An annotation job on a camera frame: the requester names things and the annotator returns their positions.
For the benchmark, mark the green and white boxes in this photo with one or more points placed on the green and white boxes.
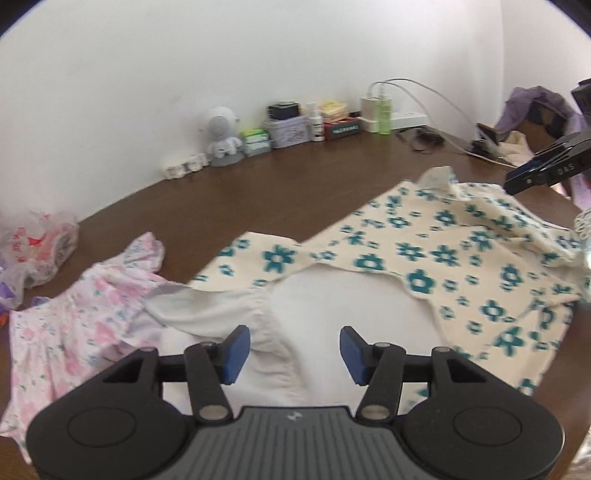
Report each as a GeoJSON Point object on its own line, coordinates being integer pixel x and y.
{"type": "Point", "coordinates": [255, 141]}

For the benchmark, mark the green spray bottle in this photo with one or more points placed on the green spray bottle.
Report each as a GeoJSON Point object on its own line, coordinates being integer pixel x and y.
{"type": "Point", "coordinates": [384, 115]}

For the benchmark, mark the white power strip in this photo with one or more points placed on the white power strip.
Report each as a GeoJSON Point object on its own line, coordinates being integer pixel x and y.
{"type": "Point", "coordinates": [408, 120]}

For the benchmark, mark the clear printed plastic bag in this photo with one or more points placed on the clear printed plastic bag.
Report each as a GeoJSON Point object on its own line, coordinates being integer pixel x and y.
{"type": "Point", "coordinates": [32, 249]}

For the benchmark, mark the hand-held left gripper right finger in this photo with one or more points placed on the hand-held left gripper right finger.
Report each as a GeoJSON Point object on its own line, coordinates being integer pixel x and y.
{"type": "Point", "coordinates": [353, 356]}

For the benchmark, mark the pink floral garment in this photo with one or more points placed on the pink floral garment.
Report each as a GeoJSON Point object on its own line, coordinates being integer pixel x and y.
{"type": "Point", "coordinates": [74, 323]}

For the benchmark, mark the black labelled box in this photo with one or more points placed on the black labelled box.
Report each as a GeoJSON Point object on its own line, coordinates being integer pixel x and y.
{"type": "Point", "coordinates": [342, 130]}

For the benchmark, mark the black phone stand clip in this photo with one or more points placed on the black phone stand clip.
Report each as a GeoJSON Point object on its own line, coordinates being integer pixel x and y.
{"type": "Point", "coordinates": [482, 150]}

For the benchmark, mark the cream teal-flowered shirt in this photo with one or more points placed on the cream teal-flowered shirt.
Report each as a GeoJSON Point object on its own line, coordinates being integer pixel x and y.
{"type": "Point", "coordinates": [461, 258]}

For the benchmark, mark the white robot-shaped speaker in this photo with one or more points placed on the white robot-shaped speaker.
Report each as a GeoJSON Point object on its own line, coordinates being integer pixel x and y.
{"type": "Point", "coordinates": [222, 134]}

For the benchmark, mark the yellow sponge stack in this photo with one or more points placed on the yellow sponge stack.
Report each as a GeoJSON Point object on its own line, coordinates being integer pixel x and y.
{"type": "Point", "coordinates": [334, 110]}

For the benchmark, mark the purple patterned tin box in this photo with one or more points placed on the purple patterned tin box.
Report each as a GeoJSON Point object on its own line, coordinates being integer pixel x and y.
{"type": "Point", "coordinates": [287, 133]}

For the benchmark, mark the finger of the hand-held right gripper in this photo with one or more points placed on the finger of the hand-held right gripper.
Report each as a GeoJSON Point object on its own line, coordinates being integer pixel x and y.
{"type": "Point", "coordinates": [561, 145]}
{"type": "Point", "coordinates": [524, 177]}

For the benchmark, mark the small white spray bottle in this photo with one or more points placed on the small white spray bottle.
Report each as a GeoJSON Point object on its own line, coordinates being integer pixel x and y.
{"type": "Point", "coordinates": [316, 124]}

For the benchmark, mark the purple clothing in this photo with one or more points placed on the purple clothing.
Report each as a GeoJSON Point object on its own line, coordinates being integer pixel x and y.
{"type": "Point", "coordinates": [519, 104]}

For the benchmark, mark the pink fluffy cloth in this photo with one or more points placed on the pink fluffy cloth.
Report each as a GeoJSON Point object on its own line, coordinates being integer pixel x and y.
{"type": "Point", "coordinates": [515, 145]}

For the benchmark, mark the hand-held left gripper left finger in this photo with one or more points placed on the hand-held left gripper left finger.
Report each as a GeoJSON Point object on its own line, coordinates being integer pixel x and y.
{"type": "Point", "coordinates": [235, 354]}

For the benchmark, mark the black smartphone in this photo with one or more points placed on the black smartphone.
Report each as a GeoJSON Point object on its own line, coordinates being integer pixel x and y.
{"type": "Point", "coordinates": [488, 134]}

